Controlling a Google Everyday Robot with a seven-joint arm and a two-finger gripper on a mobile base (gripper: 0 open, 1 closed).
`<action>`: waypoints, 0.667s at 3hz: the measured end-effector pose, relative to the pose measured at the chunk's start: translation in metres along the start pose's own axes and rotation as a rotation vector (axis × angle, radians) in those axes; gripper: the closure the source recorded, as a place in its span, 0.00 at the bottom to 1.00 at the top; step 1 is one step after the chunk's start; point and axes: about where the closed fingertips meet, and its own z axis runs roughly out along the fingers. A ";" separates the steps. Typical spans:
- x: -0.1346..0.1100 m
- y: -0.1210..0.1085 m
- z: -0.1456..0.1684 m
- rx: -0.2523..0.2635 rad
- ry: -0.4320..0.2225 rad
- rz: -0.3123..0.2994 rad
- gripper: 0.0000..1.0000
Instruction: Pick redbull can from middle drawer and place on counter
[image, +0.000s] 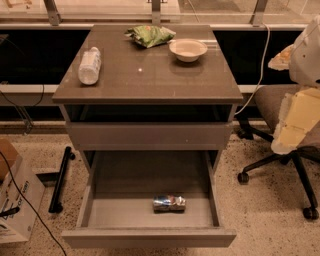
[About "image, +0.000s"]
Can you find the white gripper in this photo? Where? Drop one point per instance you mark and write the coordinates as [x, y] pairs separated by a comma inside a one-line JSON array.
[[306, 57]]

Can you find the crushed redbull can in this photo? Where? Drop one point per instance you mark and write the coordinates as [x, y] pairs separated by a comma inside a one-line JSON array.
[[169, 203]]

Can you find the grey drawer cabinet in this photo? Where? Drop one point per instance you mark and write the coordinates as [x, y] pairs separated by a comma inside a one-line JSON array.
[[151, 86]]

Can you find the open grey middle drawer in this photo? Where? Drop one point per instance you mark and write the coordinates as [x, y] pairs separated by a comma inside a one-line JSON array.
[[117, 207]]

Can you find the closed grey top drawer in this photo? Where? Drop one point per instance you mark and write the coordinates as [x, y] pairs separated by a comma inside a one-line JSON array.
[[118, 136]]

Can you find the grey office chair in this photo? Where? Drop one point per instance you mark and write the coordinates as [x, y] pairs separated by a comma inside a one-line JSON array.
[[268, 101]]

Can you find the white ceramic bowl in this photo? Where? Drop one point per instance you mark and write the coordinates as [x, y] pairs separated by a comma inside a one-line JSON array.
[[187, 50]]

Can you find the green chip bag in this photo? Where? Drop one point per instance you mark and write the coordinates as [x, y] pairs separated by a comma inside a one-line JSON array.
[[149, 36]]

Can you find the clear plastic water bottle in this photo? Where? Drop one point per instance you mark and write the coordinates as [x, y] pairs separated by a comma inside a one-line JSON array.
[[89, 68]]

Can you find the black metal bar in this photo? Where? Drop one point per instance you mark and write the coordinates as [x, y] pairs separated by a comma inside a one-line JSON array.
[[56, 205]]

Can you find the white cardboard box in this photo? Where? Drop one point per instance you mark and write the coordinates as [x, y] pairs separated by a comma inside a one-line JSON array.
[[20, 190]]

